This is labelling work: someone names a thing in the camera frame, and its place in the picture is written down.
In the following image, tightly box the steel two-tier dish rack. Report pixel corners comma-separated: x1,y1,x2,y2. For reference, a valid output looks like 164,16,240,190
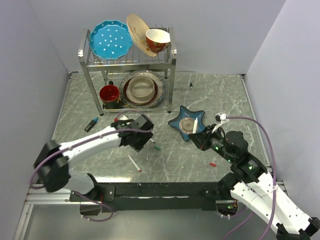
77,27,177,116

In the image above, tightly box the ornate grey rimmed plate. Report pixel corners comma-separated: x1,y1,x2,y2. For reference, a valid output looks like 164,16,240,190
119,70,165,109

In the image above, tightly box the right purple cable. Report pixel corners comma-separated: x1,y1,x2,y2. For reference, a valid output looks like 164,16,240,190
221,115,278,240

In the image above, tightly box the black blue highlighter marker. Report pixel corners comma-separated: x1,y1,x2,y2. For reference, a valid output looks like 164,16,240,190
84,117,99,133

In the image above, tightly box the dark red plate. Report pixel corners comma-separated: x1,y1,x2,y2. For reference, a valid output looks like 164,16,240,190
124,79,158,105

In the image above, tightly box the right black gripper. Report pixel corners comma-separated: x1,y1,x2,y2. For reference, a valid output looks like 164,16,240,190
187,123,234,163

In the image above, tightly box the beige ceramic bowl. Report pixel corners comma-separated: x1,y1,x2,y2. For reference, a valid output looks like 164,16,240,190
127,76,156,102

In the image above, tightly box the blue polka dot plate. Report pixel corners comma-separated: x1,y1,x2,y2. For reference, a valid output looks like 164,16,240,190
89,20,133,60

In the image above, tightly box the blue star-shaped dish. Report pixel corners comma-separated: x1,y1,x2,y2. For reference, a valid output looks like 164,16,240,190
168,105,205,142

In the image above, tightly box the white pen with green tip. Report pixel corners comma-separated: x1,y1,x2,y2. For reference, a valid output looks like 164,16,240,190
192,117,198,134

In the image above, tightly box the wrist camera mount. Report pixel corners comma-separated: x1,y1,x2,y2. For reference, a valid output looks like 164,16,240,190
114,115,129,122
211,113,230,133

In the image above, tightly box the cream floral plate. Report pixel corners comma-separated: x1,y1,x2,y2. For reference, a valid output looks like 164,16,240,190
126,14,158,58

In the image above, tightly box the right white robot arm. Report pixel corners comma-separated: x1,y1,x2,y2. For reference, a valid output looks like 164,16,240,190
189,125,320,240

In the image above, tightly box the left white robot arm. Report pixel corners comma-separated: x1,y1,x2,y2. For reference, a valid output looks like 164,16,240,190
33,114,154,201

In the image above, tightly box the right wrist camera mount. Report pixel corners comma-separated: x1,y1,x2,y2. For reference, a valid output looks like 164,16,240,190
211,113,230,133

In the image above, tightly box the white pen with red tip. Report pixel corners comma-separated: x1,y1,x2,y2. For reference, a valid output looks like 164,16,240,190
128,155,142,173

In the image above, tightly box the red floral bowl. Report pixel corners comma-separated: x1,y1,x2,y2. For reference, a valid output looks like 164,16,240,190
145,28,171,53

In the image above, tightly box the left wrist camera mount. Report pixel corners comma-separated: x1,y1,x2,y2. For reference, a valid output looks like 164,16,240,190
114,115,129,122

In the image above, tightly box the black base bar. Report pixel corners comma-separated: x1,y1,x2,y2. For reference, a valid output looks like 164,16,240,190
70,182,234,212

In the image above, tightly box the red and black mug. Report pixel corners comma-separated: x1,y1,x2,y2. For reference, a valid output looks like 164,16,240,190
99,84,121,109

